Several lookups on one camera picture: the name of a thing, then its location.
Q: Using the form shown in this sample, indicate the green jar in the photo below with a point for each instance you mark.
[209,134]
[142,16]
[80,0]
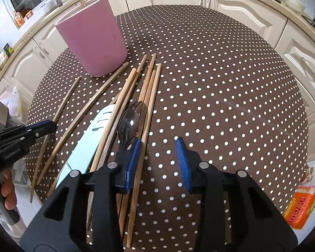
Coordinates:
[8,50]

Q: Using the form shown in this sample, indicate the small orange box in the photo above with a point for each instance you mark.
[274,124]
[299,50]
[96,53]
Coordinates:
[29,13]

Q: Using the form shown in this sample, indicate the orange bottle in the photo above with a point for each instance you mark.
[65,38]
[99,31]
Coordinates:
[19,18]

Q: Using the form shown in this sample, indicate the white bowl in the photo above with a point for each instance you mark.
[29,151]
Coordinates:
[292,1]

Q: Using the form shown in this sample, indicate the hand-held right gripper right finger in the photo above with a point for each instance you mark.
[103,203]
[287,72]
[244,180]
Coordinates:
[182,162]

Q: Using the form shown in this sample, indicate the light blue knife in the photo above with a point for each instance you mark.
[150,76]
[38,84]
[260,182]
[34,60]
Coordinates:
[81,147]

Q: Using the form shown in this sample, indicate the pink cup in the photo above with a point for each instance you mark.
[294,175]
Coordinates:
[92,39]

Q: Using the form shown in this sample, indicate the person's left hand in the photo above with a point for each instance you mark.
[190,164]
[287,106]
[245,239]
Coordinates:
[8,189]

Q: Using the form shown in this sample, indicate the round polka dot table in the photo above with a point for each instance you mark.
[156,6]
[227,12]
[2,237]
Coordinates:
[212,84]

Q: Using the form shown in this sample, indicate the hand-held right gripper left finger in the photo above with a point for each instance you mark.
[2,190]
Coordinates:
[134,160]

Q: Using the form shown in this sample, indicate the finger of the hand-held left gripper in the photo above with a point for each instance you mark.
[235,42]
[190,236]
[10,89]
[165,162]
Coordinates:
[46,125]
[39,136]

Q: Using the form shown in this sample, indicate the orange package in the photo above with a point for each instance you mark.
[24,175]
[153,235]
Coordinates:
[302,204]

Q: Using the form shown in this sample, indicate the pile of wooden chopsticks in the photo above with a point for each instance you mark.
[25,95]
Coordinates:
[151,89]

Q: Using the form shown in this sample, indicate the white plastic bag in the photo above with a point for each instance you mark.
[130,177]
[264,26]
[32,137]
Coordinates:
[13,102]

